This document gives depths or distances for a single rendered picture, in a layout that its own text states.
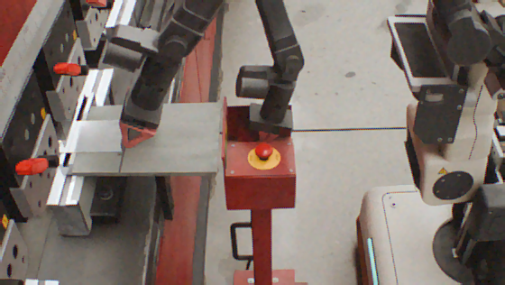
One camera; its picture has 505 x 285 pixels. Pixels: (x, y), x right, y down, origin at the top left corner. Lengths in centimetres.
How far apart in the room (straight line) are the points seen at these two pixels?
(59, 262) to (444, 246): 120
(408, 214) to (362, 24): 153
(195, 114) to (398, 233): 93
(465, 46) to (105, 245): 72
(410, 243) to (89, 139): 109
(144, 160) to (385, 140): 162
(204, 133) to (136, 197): 19
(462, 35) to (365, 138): 165
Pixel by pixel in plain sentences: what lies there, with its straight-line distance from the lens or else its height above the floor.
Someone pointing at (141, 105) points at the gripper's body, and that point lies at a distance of 101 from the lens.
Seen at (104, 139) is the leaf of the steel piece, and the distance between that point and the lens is 111.
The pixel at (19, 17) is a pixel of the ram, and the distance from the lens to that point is 81.
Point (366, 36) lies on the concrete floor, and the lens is 313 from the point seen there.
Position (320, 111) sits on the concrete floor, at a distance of 263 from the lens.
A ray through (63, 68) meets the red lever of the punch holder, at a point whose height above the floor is 125.
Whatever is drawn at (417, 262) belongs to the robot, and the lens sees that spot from 181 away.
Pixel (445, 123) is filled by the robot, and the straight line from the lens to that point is 123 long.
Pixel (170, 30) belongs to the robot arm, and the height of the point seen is 126.
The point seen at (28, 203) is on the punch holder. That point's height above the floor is 117.
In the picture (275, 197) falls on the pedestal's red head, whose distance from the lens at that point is 136.
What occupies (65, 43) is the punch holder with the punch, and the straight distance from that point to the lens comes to 98.
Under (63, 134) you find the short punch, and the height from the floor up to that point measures 106.
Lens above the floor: 175
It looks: 45 degrees down
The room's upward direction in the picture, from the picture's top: 2 degrees counter-clockwise
